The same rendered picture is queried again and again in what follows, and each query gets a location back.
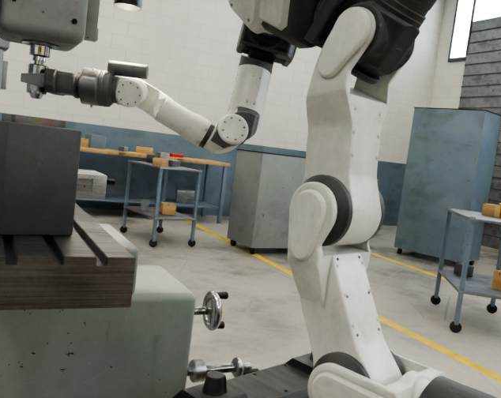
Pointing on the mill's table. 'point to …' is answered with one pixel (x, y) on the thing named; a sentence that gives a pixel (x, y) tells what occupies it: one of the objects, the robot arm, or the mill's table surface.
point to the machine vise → (91, 185)
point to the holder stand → (31, 175)
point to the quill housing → (43, 21)
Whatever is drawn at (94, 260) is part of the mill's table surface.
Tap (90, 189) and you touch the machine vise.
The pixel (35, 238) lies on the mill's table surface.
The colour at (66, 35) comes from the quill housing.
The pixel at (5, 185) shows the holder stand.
